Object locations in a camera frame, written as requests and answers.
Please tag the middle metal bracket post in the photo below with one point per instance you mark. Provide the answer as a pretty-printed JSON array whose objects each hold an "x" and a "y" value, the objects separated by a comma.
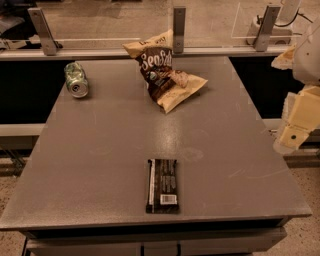
[{"x": 179, "y": 14}]

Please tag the metal bracket post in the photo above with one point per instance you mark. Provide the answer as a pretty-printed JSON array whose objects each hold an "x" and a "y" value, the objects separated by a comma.
[
  {"x": 265, "y": 31},
  {"x": 48, "y": 44},
  {"x": 179, "y": 14}
]

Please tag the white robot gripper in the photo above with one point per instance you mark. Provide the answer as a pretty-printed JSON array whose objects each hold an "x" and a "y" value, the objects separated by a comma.
[{"x": 308, "y": 63}]

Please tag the black rxbar chocolate bar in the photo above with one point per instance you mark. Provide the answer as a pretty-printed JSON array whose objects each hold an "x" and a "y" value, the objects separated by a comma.
[{"x": 162, "y": 187}]

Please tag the left metal bracket post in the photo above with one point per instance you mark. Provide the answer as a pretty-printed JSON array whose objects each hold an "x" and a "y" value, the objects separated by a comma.
[{"x": 48, "y": 44}]

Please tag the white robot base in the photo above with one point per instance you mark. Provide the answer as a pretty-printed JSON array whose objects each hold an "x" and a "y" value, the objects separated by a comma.
[{"x": 282, "y": 30}]

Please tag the brown sea salt chip bag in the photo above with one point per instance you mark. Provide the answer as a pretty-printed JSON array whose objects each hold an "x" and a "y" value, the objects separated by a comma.
[{"x": 167, "y": 87}]

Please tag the right metal bracket post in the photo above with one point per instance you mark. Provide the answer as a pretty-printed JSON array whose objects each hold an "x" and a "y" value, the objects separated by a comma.
[{"x": 265, "y": 31}]

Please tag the clear acrylic barrier panel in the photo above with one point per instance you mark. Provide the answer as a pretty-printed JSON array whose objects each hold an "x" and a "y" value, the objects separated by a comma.
[{"x": 110, "y": 23}]

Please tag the green crushed soda can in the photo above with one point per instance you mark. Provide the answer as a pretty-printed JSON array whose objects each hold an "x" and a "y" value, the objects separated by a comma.
[{"x": 75, "y": 80}]

